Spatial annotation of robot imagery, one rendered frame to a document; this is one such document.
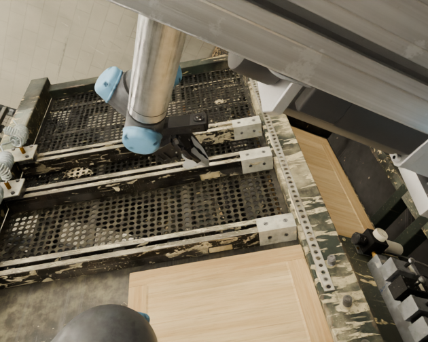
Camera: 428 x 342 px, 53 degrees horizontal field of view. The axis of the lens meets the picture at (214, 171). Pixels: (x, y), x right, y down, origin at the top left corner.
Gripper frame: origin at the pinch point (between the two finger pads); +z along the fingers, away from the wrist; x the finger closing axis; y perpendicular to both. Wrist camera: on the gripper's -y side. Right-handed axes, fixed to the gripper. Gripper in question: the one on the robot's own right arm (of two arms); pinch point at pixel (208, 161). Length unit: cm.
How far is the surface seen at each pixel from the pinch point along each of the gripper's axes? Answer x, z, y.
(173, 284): 14.2, 25.8, 33.5
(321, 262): 14.0, 44.4, -8.5
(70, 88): -123, 6, 99
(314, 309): 27, 44, -4
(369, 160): -95, 138, -19
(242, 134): -60, 46, 14
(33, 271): 7, 0, 72
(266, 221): -3.5, 37.9, 4.3
